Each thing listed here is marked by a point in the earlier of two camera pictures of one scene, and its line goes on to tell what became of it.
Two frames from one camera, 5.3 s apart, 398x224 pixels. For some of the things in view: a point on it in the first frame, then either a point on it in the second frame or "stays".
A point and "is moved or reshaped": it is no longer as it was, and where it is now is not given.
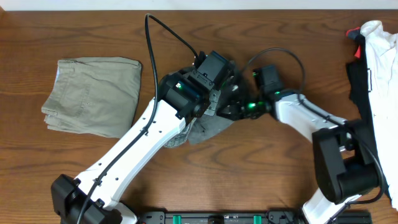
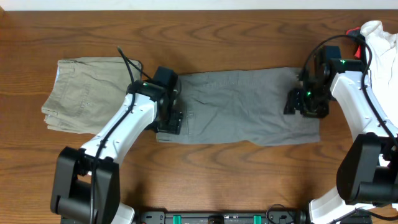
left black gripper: x=216 y=101 to x=171 y=123
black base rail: x=273 y=217 stays
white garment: x=382 y=51 stays
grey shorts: x=199 y=129 is moved or reshaped
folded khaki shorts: x=96 y=96 stays
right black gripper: x=236 y=112 to x=294 y=102
